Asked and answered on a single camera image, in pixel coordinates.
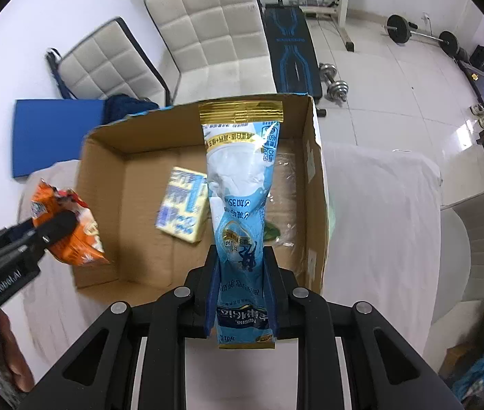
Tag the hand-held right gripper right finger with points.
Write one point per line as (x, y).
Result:
(270, 294)

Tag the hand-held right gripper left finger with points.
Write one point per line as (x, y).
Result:
(212, 294)

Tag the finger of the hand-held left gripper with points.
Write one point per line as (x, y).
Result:
(58, 227)

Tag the orange snack packet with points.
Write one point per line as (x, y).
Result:
(75, 243)

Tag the brown cardboard box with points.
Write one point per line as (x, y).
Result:
(139, 205)

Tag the blue milk powder packet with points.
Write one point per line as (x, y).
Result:
(237, 205)

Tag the person's left hand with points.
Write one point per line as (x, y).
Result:
(9, 358)

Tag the blue foam mat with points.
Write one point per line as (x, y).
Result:
(54, 136)

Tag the yellow and blue packet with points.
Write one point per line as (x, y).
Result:
(182, 205)

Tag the clear plastic bag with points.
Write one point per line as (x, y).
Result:
(282, 188)

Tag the white tablecloth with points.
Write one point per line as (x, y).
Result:
(378, 222)

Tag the dark blue cloth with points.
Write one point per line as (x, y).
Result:
(128, 106)

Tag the white quilted chair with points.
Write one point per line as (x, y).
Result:
(105, 68)
(212, 30)

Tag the small cardboard box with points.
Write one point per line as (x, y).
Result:
(453, 358)

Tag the chrome dumbbell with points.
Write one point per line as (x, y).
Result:
(334, 81)

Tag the black and blue weight bench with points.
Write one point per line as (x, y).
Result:
(291, 51)

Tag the barbell with black plates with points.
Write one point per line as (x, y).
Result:
(400, 29)

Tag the white squat rack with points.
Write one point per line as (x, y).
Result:
(340, 0)

